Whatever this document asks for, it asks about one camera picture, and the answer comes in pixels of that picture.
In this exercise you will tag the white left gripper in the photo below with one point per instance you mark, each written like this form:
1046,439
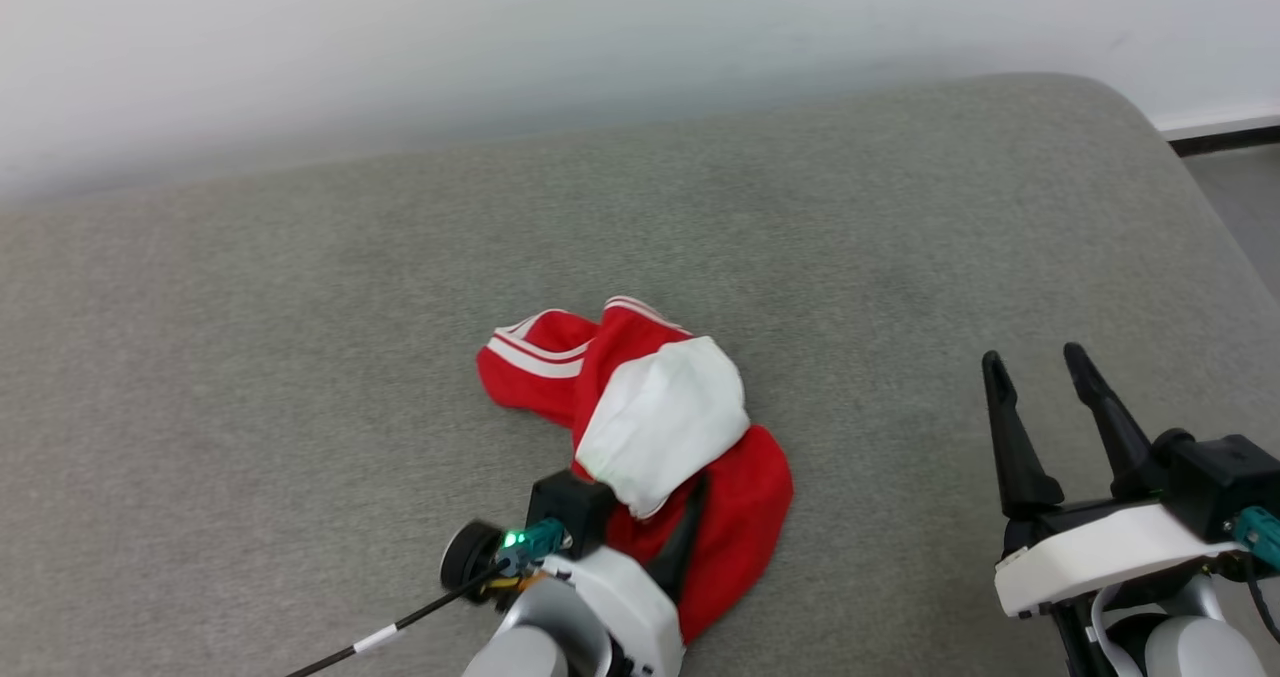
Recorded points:
625,607

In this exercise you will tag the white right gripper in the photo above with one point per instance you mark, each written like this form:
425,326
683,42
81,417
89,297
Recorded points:
1100,557

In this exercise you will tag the red white basketball jersey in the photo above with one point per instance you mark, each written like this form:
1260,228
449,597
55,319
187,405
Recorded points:
660,417

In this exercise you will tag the black skirting board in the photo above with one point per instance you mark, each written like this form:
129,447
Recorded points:
1230,139

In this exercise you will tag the grey fabric sofa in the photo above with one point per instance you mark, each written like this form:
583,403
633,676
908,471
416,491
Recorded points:
300,357

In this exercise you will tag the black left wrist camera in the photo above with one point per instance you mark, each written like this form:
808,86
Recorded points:
572,507

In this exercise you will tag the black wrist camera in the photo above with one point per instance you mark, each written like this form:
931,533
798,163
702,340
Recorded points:
1215,482
572,507

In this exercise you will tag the teal left camera connector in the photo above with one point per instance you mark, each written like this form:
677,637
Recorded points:
538,542

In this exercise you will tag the teal camera connector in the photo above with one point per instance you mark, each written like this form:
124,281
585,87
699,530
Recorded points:
538,542
1262,537

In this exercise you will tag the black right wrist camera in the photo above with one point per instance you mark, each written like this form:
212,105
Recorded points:
1215,482

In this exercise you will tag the teal right camera connector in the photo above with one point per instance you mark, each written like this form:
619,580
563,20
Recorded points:
1262,537

